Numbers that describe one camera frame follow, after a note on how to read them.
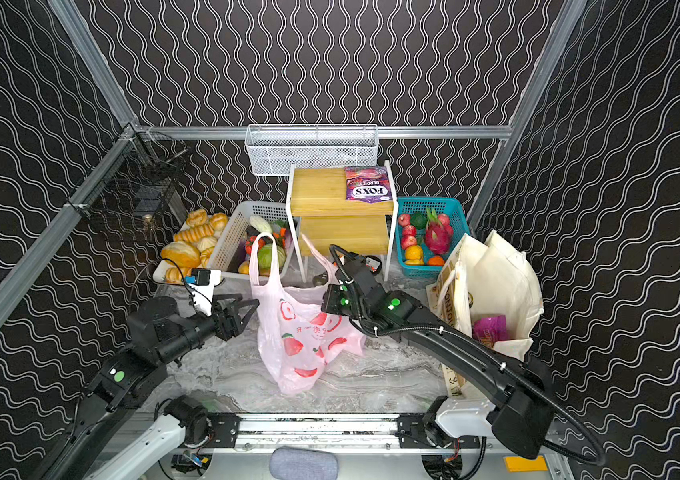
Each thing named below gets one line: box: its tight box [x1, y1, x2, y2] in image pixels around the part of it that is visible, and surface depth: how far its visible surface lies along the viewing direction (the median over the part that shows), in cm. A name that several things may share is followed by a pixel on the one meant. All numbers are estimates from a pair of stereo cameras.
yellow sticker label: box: [505, 455, 548, 472], surface depth 71 cm
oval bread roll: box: [160, 241, 201, 268], surface depth 106 cm
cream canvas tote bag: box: [427, 230, 544, 399], surface depth 78 cm
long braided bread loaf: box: [165, 267, 193, 283], surface depth 105 cm
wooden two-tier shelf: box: [286, 160, 398, 283], surface depth 83 cm
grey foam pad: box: [269, 446, 339, 480], surface depth 69 cm
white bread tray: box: [152, 223, 188, 286], surface depth 106 cm
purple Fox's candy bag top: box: [344, 166, 393, 203], surface depth 82 cm
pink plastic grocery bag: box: [249, 233, 366, 395], surface depth 74 cm
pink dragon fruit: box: [424, 208, 454, 255], surface depth 109 cm
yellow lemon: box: [406, 244, 423, 260], surface depth 106 cm
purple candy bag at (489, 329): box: [472, 315, 508, 348], surface depth 78 cm
